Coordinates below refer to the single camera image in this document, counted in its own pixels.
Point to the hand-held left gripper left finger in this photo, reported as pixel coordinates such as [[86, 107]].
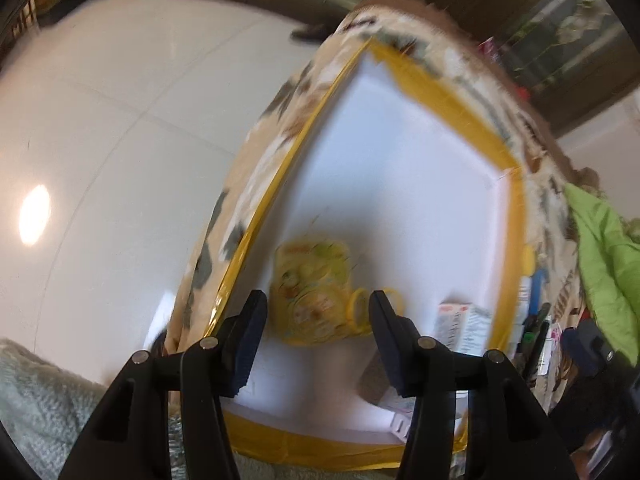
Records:
[[249, 342]]

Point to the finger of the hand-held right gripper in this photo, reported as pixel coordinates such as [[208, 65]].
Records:
[[585, 347]]

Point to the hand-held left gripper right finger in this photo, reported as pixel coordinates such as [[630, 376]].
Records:
[[389, 342]]

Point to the yellow printed packet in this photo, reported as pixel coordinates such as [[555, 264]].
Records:
[[310, 290]]

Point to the white tray with yellow edge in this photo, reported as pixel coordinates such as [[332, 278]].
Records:
[[400, 185]]

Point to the black marker green cap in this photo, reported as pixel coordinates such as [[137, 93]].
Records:
[[537, 335]]

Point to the small white cardboard box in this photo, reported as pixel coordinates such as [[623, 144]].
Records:
[[385, 405]]

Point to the blue tube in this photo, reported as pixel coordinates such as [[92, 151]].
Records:
[[540, 290]]

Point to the white printed carton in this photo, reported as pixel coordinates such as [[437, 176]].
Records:
[[460, 325]]

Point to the green cloth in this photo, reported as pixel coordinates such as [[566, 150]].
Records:
[[605, 250]]

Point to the leaf print blanket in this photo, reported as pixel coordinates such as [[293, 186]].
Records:
[[300, 90]]

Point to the pink packet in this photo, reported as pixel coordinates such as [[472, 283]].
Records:
[[487, 49]]

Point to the wooden mirrored wardrobe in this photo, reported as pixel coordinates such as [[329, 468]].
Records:
[[575, 35]]

